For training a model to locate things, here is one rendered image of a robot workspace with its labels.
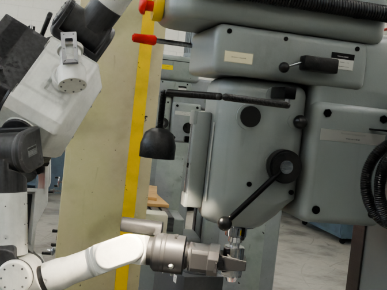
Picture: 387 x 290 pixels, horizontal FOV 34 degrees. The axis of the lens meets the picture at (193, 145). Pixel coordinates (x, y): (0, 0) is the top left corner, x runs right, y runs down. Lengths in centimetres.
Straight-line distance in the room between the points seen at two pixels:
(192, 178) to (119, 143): 174
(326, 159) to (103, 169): 188
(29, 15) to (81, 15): 871
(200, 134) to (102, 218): 182
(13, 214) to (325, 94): 73
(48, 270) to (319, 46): 77
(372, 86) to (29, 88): 79
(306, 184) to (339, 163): 8
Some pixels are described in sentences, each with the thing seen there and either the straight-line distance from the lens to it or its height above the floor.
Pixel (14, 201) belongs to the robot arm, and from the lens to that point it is 147.
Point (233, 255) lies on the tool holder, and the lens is 142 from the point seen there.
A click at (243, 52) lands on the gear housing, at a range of 128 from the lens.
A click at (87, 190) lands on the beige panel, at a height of 112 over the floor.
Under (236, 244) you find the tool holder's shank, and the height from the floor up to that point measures 126.
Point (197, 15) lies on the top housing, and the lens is 127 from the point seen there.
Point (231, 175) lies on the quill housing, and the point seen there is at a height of 142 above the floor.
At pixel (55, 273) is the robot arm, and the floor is 116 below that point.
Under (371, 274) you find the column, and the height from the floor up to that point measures 120.
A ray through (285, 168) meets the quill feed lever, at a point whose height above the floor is 145.
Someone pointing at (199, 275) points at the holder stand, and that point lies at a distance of 176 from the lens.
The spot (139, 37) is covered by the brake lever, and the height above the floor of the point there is 170.
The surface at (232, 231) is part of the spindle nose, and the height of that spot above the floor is 129.
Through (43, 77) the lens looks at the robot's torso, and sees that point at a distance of 159.
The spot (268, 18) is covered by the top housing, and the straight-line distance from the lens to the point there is 130.
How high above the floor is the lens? 155
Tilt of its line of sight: 3 degrees down
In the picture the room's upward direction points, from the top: 6 degrees clockwise
